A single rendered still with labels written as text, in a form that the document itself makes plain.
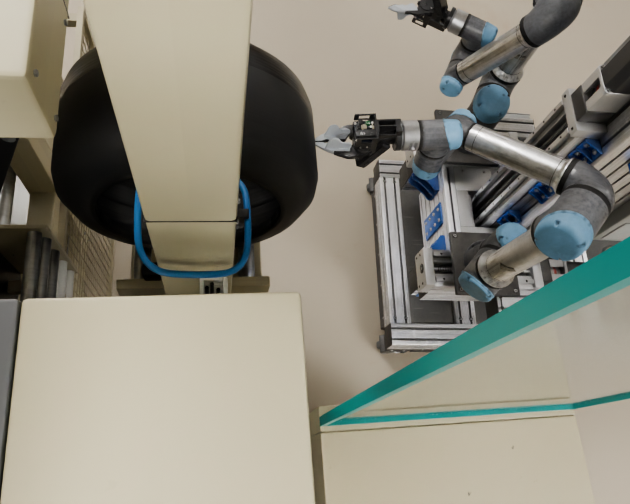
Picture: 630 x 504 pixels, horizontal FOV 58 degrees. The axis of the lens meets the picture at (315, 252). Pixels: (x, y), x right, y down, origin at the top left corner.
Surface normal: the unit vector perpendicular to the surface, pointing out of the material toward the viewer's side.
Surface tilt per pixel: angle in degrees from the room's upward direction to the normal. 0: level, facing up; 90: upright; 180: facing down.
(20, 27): 0
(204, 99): 90
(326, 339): 0
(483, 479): 0
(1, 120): 90
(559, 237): 83
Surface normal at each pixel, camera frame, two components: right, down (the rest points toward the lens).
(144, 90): 0.07, 0.93
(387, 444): 0.15, -0.36
